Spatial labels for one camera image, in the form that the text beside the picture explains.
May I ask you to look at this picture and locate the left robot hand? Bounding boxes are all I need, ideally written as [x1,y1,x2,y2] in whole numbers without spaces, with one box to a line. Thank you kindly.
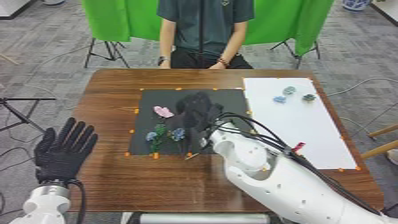
[31,116,99,184]

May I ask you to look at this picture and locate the white sheet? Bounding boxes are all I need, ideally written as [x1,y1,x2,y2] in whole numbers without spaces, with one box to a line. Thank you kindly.
[241,77,360,171]

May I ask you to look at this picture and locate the black tripod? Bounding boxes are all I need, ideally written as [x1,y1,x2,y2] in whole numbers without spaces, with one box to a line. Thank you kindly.
[0,96,58,135]

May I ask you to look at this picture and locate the person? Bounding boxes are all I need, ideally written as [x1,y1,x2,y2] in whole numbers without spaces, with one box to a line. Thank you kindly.
[154,0,257,70]

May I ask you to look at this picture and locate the dark teal flower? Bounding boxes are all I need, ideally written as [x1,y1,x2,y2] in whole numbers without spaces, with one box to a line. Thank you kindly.
[300,93,319,103]

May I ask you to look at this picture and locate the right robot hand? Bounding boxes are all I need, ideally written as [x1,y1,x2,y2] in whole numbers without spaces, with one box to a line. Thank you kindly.
[163,91,225,138]

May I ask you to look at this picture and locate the pink flower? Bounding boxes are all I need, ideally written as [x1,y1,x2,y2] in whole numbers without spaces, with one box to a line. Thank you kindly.
[152,105,177,120]

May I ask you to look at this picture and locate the green sprig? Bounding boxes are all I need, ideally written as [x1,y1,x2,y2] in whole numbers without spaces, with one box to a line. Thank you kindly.
[152,123,170,153]

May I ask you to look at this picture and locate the dark mat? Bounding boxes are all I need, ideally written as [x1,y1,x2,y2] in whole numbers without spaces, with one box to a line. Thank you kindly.
[127,88,253,156]

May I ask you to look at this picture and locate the grey teal flower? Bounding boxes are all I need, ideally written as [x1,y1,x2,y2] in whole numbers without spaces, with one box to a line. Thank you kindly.
[280,85,298,96]

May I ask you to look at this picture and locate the pale grey bar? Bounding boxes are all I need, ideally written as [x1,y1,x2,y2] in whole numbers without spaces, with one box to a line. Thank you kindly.
[126,212,275,224]

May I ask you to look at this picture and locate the black cable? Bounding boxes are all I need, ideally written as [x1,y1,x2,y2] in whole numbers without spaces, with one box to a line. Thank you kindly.
[65,179,88,224]
[213,111,305,158]

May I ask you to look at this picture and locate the blue white vase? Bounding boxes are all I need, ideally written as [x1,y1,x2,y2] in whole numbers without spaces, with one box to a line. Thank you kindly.
[341,0,374,13]

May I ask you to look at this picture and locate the pale wooden leg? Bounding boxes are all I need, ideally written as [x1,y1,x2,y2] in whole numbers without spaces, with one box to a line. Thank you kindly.
[365,124,398,139]
[358,139,398,160]

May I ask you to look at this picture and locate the black backdrop stand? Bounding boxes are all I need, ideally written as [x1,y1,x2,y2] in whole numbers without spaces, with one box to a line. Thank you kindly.
[81,37,131,70]
[268,37,323,70]

